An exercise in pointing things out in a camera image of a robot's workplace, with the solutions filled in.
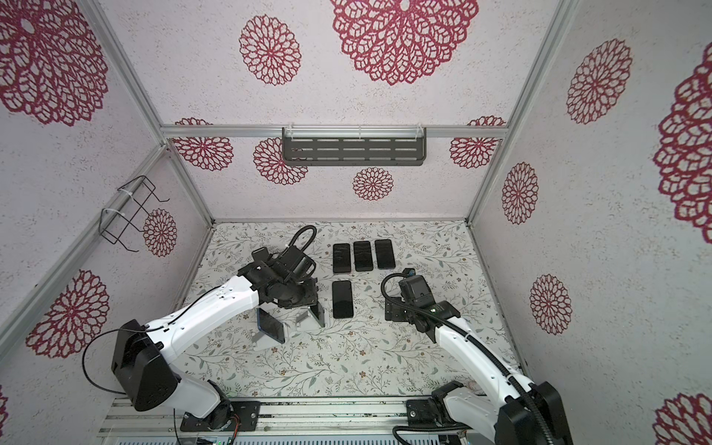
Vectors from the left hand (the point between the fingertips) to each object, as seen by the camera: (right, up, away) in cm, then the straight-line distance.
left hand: (311, 302), depth 81 cm
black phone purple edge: (+7, +12, +28) cm, 31 cm away
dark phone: (+8, -3, +17) cm, 19 cm away
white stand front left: (-16, -13, +5) cm, 21 cm away
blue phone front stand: (-15, -10, +11) cm, 21 cm away
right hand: (+26, 0, +3) cm, 26 cm away
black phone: (+16, +13, +26) cm, 33 cm away
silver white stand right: (-3, -8, +9) cm, 12 cm away
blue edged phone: (+25, +13, +30) cm, 41 cm away
